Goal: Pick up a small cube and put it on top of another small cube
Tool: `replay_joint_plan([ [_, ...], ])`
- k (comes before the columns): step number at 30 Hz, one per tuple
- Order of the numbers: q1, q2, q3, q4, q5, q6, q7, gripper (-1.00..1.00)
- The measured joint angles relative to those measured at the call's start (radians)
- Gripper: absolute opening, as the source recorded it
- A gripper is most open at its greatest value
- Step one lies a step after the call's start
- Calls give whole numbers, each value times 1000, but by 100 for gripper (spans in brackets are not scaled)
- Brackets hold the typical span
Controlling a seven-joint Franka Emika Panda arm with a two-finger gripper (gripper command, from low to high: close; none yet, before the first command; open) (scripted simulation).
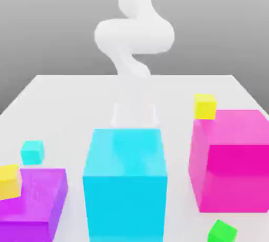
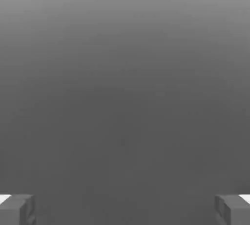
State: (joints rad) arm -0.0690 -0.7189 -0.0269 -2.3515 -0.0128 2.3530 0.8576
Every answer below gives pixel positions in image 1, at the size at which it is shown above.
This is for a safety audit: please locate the small yellow cube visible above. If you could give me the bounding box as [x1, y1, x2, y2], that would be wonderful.
[193, 93, 218, 120]

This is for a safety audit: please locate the small cyan cube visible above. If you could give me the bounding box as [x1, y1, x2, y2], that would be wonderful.
[20, 140, 45, 166]

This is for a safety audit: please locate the small orange-yellow cube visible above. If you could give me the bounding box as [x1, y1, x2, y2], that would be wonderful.
[0, 164, 23, 201]

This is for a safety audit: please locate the small green cube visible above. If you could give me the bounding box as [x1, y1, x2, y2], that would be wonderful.
[207, 219, 239, 242]

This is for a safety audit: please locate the large cyan box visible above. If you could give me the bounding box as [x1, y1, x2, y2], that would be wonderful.
[82, 128, 168, 242]

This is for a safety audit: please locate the large pink box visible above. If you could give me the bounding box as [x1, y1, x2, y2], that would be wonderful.
[188, 109, 269, 214]

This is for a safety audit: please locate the large purple box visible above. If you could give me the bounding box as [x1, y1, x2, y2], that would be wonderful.
[0, 168, 69, 242]

